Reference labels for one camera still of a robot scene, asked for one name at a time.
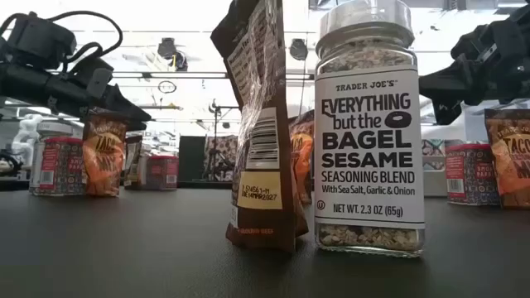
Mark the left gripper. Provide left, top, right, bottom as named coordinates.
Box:
left=0, top=61, right=152, bottom=131

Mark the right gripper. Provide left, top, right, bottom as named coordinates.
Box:
left=418, top=3, right=530, bottom=125

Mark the smoked paprika tin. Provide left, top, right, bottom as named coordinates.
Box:
left=445, top=142, right=500, bottom=206
left=39, top=136, right=86, bottom=196
left=144, top=154, right=180, bottom=191

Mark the horizontal ceiling pipe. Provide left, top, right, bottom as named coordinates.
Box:
left=138, top=103, right=184, bottom=111

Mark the teal patterned cloth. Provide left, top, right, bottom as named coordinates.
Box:
left=422, top=138, right=446, bottom=170

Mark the long ceiling light strip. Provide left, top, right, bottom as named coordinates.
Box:
left=111, top=70, right=315, bottom=80

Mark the black upright panel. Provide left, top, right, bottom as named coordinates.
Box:
left=178, top=135, right=207, bottom=183

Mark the black metal stand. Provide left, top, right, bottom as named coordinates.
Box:
left=208, top=99, right=241, bottom=183

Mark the cream dotted cloth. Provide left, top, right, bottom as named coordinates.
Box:
left=205, top=135, right=239, bottom=182

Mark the white robot figure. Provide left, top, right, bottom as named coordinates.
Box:
left=11, top=114, right=45, bottom=166

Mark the black curved tube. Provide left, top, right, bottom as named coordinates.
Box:
left=0, top=148, right=24, bottom=178

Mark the round grey ceiling device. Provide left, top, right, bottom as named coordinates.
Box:
left=288, top=38, right=310, bottom=62

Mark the black ceiling device yellow cable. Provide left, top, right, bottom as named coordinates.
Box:
left=171, top=50, right=189, bottom=72

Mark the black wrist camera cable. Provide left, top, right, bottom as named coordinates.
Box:
left=0, top=10, right=124, bottom=63

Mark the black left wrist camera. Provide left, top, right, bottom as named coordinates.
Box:
left=6, top=12, right=78, bottom=70

